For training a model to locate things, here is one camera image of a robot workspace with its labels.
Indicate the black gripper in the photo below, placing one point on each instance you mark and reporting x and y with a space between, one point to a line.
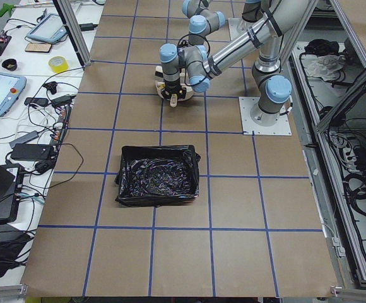
172 86

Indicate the blue teach pendant near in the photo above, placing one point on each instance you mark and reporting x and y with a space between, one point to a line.
11 87

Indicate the pink bin with black bag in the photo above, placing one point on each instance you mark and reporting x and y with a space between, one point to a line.
158 175

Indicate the blue teach pendant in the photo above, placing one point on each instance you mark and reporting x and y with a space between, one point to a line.
11 87
49 30

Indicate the black power adapter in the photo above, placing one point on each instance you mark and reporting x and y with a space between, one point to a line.
31 152

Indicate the blue teach pendant far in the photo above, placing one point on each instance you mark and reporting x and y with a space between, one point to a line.
49 30

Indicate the aluminium frame post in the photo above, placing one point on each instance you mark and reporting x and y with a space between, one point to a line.
74 32

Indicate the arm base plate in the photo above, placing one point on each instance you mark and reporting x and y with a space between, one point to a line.
256 122
237 26

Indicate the wooden phone case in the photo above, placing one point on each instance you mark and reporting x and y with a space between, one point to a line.
38 48

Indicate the power strip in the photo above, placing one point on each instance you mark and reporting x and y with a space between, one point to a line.
61 125

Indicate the beige plastic dustpan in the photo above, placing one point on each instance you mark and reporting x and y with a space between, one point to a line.
174 99

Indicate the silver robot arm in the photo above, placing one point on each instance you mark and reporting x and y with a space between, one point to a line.
188 67
202 21

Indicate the yellow tape roll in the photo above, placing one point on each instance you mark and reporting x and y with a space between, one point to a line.
58 64

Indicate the white crumpled cloth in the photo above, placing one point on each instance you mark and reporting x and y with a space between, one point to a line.
325 67

